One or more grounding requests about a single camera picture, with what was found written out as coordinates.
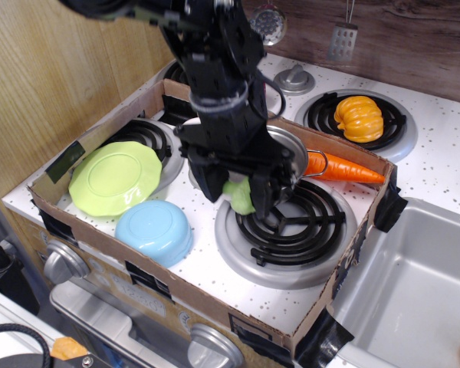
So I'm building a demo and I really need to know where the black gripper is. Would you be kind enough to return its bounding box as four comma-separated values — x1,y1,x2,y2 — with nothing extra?
175,100,295,219

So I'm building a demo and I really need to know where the green toy broccoli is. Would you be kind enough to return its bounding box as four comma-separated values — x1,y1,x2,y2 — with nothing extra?
222,176,256,215

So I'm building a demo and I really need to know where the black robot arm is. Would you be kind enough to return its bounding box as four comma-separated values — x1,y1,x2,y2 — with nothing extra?
66,1,300,219

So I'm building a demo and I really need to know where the stainless steel pot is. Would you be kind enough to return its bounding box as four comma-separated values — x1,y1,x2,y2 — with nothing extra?
267,125,329,182

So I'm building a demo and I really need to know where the white toy food piece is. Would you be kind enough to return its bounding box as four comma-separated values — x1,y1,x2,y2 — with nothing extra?
181,117,201,129

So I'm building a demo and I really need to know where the orange toy carrot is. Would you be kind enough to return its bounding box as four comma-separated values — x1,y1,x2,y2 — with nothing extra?
304,150,385,184

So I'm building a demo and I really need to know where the front right stove burner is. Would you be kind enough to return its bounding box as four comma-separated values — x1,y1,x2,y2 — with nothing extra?
215,179,357,290

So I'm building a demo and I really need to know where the blue plastic bowl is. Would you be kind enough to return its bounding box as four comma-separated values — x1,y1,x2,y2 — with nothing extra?
115,200,193,268

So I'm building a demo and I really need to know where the cardboard fence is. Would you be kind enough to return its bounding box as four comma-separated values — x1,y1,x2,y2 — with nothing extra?
29,80,401,367

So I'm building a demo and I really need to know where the silver stove top knob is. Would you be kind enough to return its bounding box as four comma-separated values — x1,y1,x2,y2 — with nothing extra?
273,64,315,96

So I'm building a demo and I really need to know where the back left stove burner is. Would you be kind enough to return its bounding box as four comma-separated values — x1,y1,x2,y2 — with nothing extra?
163,62,189,85

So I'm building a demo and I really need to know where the green plastic plate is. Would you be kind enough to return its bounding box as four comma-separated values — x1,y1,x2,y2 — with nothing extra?
68,141,163,217

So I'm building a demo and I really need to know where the yellow toy pumpkin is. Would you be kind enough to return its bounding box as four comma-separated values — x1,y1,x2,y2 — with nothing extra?
334,96,384,143

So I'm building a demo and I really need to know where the hanging metal strainer ladle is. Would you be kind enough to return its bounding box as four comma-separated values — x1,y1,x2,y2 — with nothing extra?
249,1,288,46

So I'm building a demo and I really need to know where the back right stove burner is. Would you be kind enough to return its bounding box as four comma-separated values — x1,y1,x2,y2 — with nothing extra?
294,89,418,163

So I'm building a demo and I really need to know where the right silver oven knob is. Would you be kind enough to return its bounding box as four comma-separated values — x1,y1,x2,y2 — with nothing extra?
187,324,245,368

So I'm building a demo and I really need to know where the silver oven knob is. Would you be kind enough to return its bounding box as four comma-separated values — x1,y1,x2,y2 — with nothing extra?
187,324,245,368
44,240,90,285

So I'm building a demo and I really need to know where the hanging metal grater spatula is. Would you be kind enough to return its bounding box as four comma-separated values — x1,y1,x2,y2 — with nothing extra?
327,0,358,63

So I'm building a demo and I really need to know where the left silver oven knob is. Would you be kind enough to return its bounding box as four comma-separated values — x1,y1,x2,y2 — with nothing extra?
44,240,90,285

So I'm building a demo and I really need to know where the grey toy sink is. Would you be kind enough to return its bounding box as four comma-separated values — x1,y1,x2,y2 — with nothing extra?
331,199,460,367

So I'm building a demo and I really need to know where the orange toy at bottom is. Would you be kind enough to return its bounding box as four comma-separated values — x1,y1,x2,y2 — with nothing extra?
51,337,89,361

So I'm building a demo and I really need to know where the silver oven door handle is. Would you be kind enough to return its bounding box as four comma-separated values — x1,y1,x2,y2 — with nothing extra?
48,280,200,368

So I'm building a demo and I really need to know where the black cable bottom left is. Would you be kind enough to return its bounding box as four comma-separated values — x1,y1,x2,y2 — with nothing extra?
0,323,51,368

